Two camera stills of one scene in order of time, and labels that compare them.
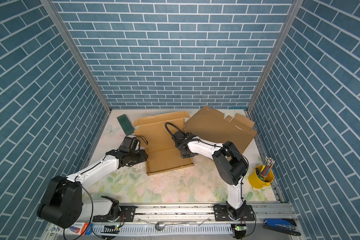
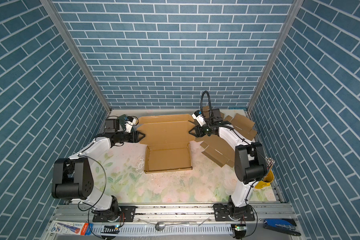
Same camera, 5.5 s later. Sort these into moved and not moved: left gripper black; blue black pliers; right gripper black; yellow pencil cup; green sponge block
Moved: left gripper black; right gripper black
Not moved: blue black pliers; green sponge block; yellow pencil cup
